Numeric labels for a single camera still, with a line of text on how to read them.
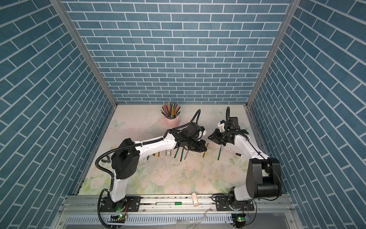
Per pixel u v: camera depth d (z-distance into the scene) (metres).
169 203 0.74
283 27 0.79
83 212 0.73
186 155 0.92
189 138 0.68
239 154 0.93
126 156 0.54
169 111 0.99
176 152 0.93
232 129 0.71
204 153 0.82
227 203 0.74
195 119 0.69
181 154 0.92
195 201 0.72
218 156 0.91
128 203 0.73
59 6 0.70
